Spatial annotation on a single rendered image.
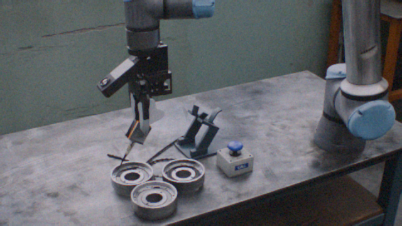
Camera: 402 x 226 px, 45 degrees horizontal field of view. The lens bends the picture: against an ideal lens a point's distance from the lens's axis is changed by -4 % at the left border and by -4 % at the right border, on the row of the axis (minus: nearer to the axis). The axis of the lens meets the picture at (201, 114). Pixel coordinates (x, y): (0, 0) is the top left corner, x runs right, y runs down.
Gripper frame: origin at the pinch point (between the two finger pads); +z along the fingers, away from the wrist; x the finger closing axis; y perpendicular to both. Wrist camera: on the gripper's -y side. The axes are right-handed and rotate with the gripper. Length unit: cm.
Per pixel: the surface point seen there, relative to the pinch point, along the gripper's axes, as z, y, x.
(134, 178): 14.1, -2.4, 0.5
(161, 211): 12.2, -2.9, -17.1
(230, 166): 11.4, 19.5, -9.9
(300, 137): 15, 48, -3
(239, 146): 7.7, 22.9, -8.1
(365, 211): 40, 66, -17
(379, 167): 95, 161, 55
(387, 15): 18, 186, 87
